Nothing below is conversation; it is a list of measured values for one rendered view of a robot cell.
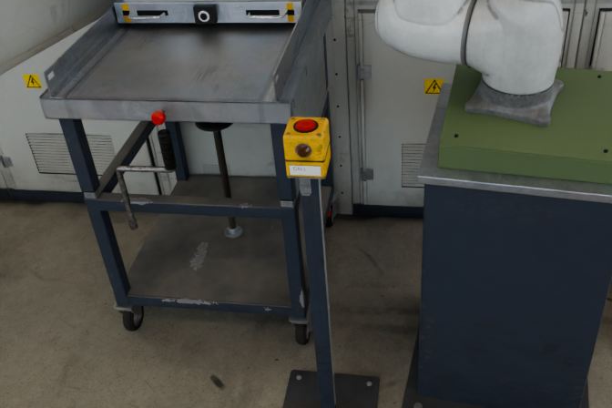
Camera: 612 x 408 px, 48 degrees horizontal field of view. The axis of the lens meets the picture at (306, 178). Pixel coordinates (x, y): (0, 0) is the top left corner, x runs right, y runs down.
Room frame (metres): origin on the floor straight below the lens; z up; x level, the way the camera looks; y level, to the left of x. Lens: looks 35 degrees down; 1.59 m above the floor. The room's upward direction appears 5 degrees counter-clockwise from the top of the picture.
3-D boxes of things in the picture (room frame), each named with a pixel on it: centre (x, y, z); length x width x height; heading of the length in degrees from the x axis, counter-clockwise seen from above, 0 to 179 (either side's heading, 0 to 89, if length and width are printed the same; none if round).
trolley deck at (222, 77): (1.77, 0.25, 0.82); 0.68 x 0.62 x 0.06; 168
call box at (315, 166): (1.18, -0.01, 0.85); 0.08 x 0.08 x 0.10; 78
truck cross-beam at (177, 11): (1.88, 0.23, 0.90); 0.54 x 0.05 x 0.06; 78
